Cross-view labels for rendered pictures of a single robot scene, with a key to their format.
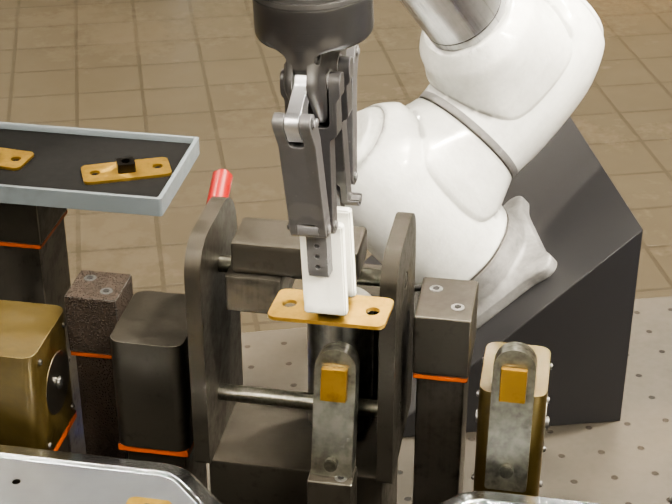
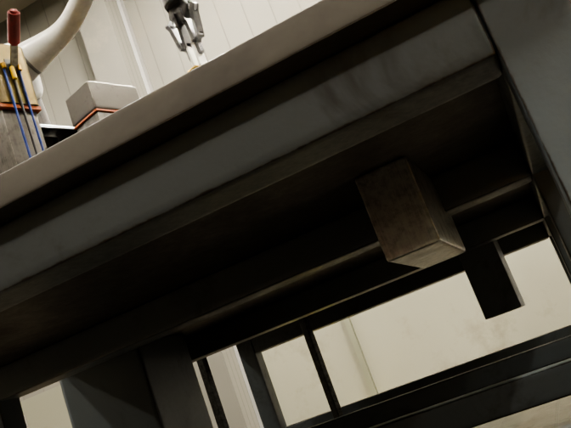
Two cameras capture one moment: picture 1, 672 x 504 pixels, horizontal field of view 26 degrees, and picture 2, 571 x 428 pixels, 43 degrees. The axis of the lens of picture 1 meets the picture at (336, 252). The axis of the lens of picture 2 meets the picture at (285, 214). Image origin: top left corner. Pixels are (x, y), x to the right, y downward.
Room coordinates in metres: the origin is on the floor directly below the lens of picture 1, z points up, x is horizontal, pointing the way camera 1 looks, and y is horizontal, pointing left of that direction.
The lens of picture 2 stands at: (-0.02, 1.63, 0.35)
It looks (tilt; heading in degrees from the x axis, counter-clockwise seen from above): 13 degrees up; 296
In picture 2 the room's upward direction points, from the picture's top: 20 degrees counter-clockwise
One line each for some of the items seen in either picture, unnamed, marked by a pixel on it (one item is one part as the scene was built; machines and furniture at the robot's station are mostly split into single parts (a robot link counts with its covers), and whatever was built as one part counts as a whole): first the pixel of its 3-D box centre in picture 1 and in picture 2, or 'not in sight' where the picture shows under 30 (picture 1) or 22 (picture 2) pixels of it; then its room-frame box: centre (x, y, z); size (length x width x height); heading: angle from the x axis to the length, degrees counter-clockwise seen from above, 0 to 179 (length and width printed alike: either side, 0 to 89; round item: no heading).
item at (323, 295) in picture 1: (323, 268); (200, 54); (0.86, 0.01, 1.29); 0.03 x 0.01 x 0.07; 76
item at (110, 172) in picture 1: (126, 166); not in sight; (1.26, 0.20, 1.17); 0.08 x 0.04 x 0.01; 104
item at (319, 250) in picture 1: (315, 247); (200, 42); (0.84, 0.01, 1.31); 0.03 x 0.01 x 0.05; 166
